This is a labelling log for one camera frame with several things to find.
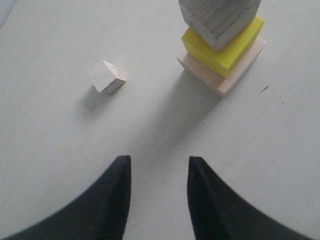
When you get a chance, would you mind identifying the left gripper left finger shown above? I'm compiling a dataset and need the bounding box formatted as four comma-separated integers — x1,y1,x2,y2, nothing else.
8,155,132,240

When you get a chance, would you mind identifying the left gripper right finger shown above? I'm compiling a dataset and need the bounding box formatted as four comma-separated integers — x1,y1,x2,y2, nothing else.
187,156,308,240

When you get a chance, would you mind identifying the large wooden cube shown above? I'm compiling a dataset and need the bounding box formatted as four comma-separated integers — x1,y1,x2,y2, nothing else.
176,36,266,98

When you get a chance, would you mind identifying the small wooden cube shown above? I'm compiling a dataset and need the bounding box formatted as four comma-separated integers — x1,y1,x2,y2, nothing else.
88,60,126,96

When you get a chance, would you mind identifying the yellow foam cube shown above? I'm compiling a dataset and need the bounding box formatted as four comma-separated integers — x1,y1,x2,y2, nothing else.
181,16,265,78

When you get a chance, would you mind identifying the medium wooden cube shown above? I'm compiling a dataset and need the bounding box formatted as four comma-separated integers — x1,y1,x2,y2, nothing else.
178,0,261,52

